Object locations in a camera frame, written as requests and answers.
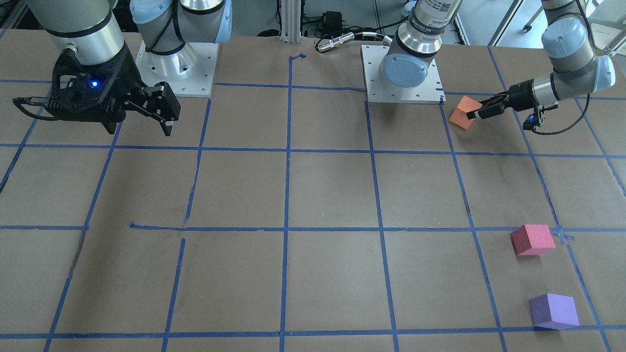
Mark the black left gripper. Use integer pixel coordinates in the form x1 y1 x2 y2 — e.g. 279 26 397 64
467 80 537 120

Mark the pink foam cube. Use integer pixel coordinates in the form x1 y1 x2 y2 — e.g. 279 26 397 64
511 223 556 256

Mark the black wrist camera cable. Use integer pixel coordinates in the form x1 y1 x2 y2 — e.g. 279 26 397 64
12 96 59 121

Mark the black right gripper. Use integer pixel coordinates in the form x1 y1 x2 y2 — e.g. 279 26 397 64
45 46 181 136

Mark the silver cable connector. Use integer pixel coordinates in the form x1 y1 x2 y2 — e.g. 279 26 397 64
315 32 355 53

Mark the orange foam cube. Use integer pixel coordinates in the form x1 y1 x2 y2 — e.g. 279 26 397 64
448 95 483 130

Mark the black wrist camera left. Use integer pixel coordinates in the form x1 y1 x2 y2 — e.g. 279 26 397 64
522 103 559 134

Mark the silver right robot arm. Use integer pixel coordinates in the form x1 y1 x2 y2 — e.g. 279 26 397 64
13 0 232 136

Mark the black power adapter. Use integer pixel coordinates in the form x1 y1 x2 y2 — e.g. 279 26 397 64
319 11 343 33

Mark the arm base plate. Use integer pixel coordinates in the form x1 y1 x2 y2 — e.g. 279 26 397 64
135 43 221 98
361 45 447 104

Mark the aluminium frame post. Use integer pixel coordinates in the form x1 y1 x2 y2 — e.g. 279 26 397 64
279 0 303 44

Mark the purple foam cube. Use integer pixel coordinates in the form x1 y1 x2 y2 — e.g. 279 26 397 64
529 293 581 330

